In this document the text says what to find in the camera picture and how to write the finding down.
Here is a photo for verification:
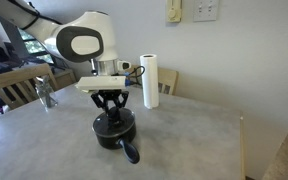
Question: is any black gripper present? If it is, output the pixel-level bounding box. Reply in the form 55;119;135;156
90;88;130;116

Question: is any glass pot lid black knob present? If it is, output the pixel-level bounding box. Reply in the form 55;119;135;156
93;107;137;136

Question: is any white paper towel roll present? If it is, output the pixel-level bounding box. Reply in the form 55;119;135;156
139;53;160;110

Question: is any clear glass shaker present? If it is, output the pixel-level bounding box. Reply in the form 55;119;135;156
34;75;59;109

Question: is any window with green view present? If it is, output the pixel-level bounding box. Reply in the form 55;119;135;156
17;28;56;65

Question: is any wooden slatted chair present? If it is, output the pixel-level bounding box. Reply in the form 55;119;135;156
0;63;60;111

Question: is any beige wrist camera box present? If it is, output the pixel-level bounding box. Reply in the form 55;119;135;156
74;75;128;92

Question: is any blue-tipped black camera cable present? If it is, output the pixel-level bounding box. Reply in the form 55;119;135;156
123;65;146;88

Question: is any black pot with handle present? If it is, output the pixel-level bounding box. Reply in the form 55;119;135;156
92;107;141;165

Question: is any beige wall thermostat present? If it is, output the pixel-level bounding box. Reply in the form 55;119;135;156
165;0;183;24

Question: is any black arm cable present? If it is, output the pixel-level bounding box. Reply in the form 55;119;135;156
8;0;64;32

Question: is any white light switch plate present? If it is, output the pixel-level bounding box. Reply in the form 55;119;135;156
192;0;220;23

